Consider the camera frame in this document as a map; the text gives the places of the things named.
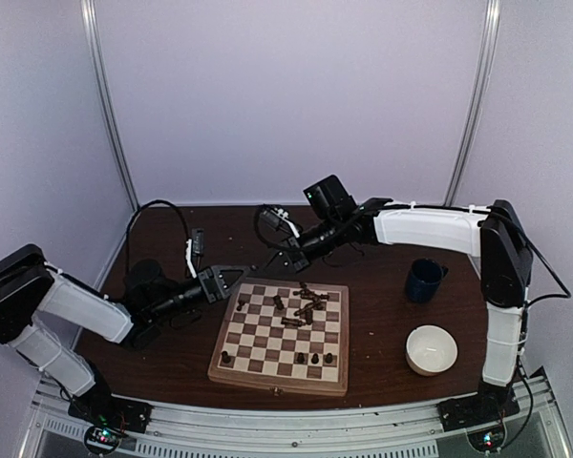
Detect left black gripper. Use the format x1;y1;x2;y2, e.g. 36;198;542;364
150;264;250;324

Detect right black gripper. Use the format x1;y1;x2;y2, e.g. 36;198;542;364
258;215;345;277

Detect wooden chess board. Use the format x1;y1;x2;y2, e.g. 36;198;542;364
207;278;350;397

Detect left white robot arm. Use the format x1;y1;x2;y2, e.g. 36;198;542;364
0;244;250;424

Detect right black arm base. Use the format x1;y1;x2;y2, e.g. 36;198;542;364
437;382;520;454

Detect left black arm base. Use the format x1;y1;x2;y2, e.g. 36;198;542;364
66;364;153;456

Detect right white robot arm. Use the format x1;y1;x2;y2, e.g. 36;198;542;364
254;175;533;422

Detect pile of dark chess pieces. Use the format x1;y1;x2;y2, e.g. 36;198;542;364
233;282;331;328

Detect dark blue mug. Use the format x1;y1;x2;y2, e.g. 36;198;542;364
404;259;449;303

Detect white bowl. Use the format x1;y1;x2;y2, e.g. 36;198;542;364
405;325;458;377

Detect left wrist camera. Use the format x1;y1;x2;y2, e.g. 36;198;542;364
184;228;205;279

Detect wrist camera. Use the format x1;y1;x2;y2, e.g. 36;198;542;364
184;228;205;279
260;206;300;239

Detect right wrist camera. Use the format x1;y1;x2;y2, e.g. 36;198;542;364
260;206;300;239

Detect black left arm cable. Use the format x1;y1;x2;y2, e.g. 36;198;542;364
123;199;195;287

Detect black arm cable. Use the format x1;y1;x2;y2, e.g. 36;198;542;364
123;199;195;287
505;214;572;306

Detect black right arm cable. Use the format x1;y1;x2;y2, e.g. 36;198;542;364
505;214;572;306

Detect front aluminium rail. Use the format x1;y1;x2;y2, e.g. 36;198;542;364
14;380;573;457

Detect right aluminium frame post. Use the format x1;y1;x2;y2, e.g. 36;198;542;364
443;0;501;206

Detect aluminium frame post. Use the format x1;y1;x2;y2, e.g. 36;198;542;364
443;0;501;206
80;0;139;212

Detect left aluminium frame post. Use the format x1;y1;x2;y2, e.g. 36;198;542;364
80;0;139;212

